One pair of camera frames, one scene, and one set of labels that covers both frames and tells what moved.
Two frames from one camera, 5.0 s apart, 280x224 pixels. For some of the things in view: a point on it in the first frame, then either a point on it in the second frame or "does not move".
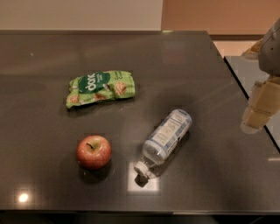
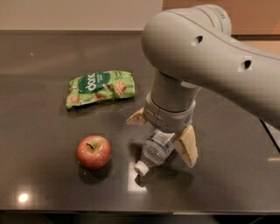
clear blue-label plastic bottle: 164,142 does not move
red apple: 94,151 does not move
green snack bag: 101,86 does not move
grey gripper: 271,55 → 166,120
